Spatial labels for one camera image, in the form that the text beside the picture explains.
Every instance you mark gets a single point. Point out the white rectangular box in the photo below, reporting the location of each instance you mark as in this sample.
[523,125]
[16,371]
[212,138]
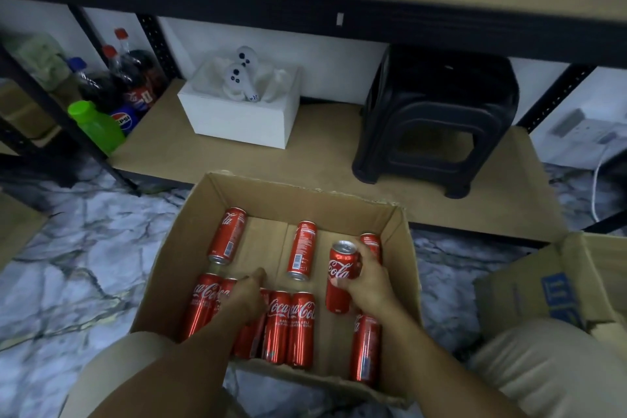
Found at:
[235,121]

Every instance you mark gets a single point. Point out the white wall socket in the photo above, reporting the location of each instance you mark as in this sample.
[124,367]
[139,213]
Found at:
[588,138]

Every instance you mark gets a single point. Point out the person's left hand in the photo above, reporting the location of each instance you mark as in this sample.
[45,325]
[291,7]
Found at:
[242,300]

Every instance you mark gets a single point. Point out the cardboard box with blue print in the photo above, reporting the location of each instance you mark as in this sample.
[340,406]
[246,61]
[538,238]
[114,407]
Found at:
[529,285]

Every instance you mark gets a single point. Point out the person's right thumb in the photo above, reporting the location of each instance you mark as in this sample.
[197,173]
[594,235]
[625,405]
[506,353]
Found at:
[341,283]

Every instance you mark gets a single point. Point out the green plastic bottle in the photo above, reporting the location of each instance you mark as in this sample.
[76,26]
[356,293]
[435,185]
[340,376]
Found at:
[100,128]

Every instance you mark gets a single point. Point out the black metal side rack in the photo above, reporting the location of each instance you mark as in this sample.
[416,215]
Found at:
[46,101]

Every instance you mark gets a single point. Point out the red-capped dark soda bottle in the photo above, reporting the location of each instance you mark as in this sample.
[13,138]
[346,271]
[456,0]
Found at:
[133,89]
[146,67]

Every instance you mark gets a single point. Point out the black plastic stool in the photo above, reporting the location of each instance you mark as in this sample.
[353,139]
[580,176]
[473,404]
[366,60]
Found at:
[441,89]

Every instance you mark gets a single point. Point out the person's right leg beige trousers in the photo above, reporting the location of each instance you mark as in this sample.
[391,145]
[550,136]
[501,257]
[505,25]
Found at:
[553,368]

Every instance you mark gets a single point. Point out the group of red cans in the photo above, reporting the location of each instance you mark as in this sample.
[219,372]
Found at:
[277,329]

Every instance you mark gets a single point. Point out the person's left thumb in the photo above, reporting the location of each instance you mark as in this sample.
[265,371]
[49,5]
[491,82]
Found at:
[258,276]

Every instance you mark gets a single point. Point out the blue-capped dark soda bottle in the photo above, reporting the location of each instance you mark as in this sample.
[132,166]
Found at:
[105,99]

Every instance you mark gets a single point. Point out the person's left forearm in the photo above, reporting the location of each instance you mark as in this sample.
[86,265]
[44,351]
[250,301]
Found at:
[181,368]

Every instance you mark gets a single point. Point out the white crumpled paper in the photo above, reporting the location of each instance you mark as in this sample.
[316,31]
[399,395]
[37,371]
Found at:
[270,82]

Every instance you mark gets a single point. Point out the brown flat board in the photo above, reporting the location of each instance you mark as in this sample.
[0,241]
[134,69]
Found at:
[17,229]

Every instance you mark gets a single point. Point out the person's right forearm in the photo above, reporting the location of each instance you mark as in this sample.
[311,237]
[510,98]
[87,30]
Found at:
[431,364]

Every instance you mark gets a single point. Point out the open brown cardboard box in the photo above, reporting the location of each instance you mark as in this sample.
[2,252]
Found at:
[171,261]

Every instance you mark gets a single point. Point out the black metal shelf wooden boards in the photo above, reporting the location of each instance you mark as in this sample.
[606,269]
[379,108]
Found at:
[441,26]

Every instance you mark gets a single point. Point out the white ghost toy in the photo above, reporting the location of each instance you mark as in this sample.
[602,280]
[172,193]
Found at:
[238,83]
[246,58]

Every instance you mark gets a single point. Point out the red soda can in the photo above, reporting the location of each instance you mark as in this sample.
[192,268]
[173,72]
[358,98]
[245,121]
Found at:
[343,262]

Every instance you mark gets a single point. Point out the person's right hand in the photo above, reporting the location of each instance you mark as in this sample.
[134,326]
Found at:
[372,285]

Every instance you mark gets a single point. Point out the pale green plastic bag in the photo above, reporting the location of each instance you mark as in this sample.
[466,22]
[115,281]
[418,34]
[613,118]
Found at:
[39,60]

